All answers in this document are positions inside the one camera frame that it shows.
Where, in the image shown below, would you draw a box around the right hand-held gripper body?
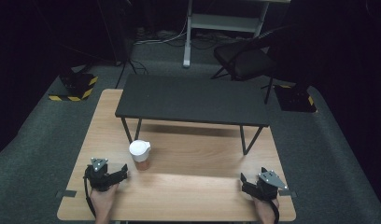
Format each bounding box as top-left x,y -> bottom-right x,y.
244,170 -> 289,202

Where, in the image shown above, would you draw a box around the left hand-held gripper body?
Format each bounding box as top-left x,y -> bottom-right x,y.
84,157 -> 122,192

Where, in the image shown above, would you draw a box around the person's left hand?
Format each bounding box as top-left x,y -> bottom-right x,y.
90,182 -> 120,218

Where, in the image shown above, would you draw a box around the person's right hand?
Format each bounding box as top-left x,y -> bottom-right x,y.
251,196 -> 280,224

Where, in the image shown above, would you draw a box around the grey tape strip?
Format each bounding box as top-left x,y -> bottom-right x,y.
278,189 -> 298,199
55,189 -> 78,199

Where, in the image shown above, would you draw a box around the black base with yellow stripes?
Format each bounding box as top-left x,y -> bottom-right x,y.
273,83 -> 318,114
48,72 -> 99,103

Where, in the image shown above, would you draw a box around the small black shelf table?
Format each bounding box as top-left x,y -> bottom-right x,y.
114,73 -> 271,156

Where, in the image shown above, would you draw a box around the black tripod stand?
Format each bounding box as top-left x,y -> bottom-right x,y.
114,57 -> 149,90

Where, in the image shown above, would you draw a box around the black folding chair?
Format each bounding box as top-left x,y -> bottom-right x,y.
210,24 -> 304,105

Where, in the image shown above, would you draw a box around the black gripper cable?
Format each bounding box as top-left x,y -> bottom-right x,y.
82,174 -> 98,218
270,198 -> 281,224

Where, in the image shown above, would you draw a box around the white floor cables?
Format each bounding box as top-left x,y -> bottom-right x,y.
133,18 -> 189,47

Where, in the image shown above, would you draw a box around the white metal desk frame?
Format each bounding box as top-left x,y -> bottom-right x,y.
182,0 -> 293,69

